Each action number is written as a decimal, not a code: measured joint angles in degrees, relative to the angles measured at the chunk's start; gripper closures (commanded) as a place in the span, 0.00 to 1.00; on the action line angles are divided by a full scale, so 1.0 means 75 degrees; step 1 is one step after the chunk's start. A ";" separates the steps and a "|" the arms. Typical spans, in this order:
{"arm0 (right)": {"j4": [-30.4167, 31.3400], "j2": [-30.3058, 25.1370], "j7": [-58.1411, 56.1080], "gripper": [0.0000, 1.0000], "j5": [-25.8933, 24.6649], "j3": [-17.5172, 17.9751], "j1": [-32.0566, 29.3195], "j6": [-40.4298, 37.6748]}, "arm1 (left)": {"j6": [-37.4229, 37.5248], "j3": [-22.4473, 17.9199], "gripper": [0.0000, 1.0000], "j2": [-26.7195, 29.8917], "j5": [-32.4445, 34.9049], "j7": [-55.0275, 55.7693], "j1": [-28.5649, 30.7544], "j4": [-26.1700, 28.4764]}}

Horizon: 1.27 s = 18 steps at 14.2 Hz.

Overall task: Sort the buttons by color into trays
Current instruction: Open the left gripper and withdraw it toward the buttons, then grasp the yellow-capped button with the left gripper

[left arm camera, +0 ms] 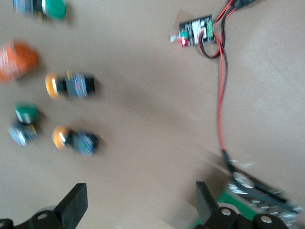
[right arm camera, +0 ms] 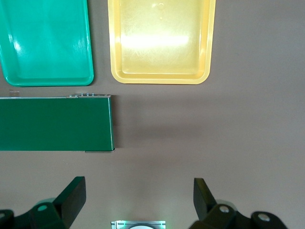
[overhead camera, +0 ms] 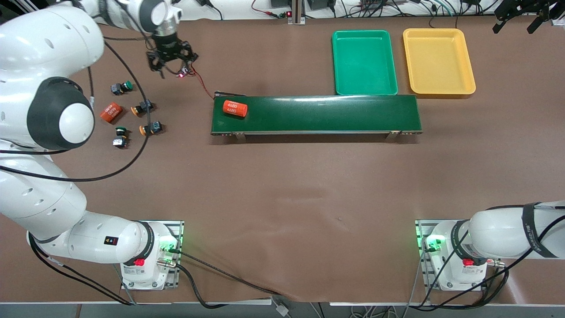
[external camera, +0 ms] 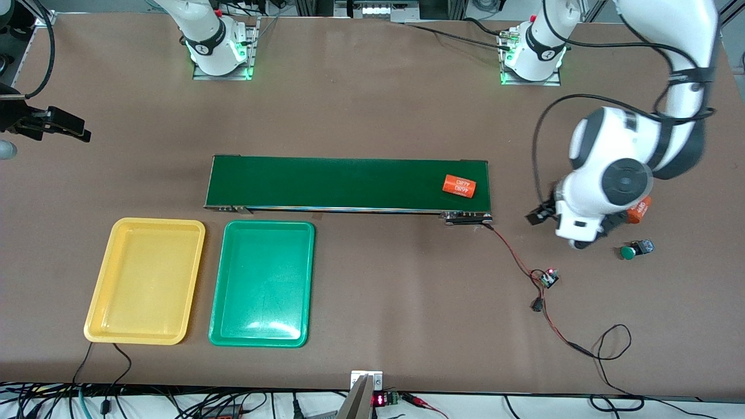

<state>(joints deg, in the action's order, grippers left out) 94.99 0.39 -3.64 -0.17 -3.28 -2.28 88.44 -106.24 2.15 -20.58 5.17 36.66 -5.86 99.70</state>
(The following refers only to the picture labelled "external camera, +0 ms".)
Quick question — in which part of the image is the green push button switch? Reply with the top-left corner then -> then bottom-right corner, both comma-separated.
619,239 -> 655,261

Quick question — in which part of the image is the orange cylinder marked 4680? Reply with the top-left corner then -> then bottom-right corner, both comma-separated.
441,174 -> 477,200
627,196 -> 652,225

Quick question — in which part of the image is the yellow plastic tray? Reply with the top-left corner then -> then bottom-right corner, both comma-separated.
84,218 -> 206,346

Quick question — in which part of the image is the green conveyor belt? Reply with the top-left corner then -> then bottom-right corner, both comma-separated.
204,154 -> 494,226

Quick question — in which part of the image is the red alligator clip lead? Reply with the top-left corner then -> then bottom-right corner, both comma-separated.
402,392 -> 450,419

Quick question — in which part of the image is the green plastic tray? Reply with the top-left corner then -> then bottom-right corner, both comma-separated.
208,220 -> 315,348

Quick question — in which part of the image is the grey lit metal box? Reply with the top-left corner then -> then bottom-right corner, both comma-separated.
334,0 -> 420,24

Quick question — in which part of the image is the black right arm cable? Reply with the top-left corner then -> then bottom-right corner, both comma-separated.
15,0 -> 56,100

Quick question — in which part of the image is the looped black power cable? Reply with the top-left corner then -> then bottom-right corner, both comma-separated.
589,324 -> 647,411

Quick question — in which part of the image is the red black conveyor wire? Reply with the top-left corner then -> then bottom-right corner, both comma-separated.
483,224 -> 594,357

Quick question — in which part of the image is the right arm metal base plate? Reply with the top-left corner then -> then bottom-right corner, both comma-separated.
193,16 -> 257,81

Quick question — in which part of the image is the black table cable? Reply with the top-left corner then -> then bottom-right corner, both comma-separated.
402,17 -> 516,53

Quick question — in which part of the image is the thin black cable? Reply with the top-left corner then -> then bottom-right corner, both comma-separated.
104,343 -> 133,415
71,342 -> 94,388

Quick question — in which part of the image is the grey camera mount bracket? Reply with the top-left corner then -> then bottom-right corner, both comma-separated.
336,370 -> 385,419

